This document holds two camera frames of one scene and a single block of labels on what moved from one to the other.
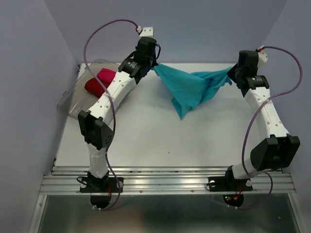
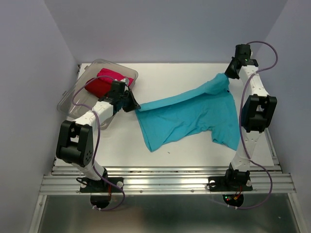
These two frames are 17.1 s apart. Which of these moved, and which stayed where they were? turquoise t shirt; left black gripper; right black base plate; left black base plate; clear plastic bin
Moved: turquoise t shirt; left black gripper
Stayed: clear plastic bin; left black base plate; right black base plate
